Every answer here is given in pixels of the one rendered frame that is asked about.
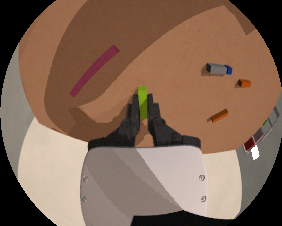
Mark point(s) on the small blue cube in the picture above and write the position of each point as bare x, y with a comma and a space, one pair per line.
229, 70

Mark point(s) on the lime green rod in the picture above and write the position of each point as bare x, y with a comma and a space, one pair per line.
142, 94

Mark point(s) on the grey rod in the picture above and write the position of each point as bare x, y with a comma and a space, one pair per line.
216, 68

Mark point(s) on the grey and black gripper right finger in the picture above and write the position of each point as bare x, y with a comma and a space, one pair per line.
163, 135

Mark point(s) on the dark pink rod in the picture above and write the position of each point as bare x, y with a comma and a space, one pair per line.
104, 58

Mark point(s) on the orange rod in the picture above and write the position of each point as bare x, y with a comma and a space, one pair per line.
244, 83
219, 115

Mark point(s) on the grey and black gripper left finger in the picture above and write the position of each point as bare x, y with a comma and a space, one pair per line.
124, 135

